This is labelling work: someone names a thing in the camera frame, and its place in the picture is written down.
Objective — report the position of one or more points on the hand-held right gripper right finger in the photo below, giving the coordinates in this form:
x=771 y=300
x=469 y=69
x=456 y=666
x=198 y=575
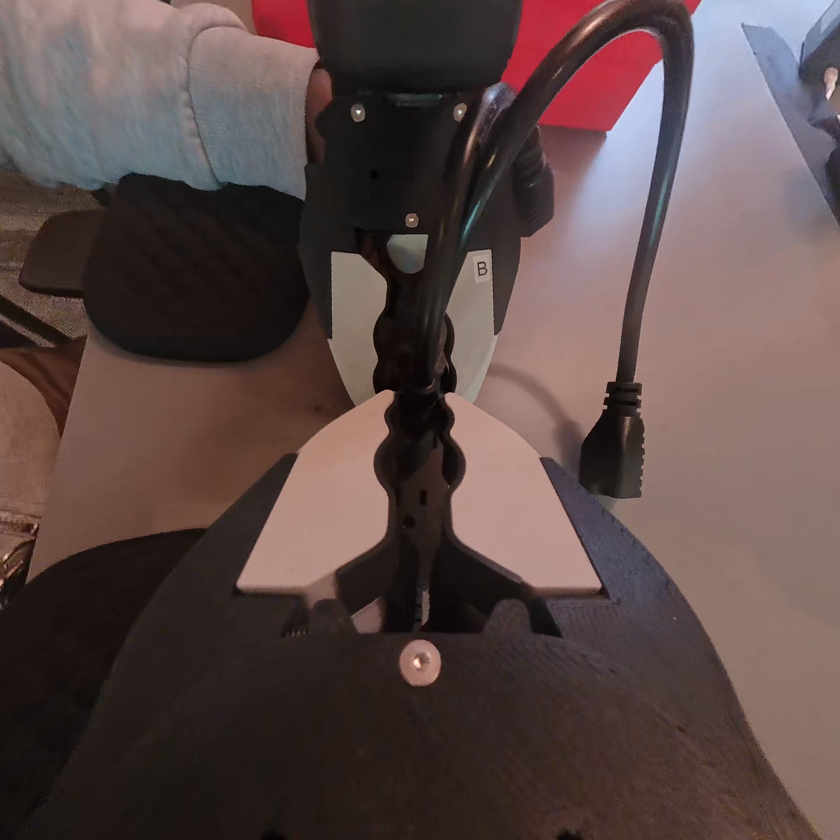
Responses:
x=518 y=525

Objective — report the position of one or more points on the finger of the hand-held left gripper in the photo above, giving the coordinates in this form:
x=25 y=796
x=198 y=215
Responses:
x=351 y=315
x=476 y=308

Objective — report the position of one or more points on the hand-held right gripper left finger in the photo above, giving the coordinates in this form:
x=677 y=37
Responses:
x=328 y=518

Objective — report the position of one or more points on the person's left forearm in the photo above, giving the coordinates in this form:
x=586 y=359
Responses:
x=131 y=85

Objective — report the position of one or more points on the person's left hand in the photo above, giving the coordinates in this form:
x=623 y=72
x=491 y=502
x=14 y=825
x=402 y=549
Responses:
x=318 y=92

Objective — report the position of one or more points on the black chair armrest pad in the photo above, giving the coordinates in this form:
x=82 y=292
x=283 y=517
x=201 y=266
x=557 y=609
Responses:
x=197 y=282

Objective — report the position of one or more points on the large red plastic bin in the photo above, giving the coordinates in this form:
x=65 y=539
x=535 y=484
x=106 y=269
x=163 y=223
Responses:
x=590 y=79

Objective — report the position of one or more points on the grey battery charger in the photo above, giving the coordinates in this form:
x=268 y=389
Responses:
x=823 y=39

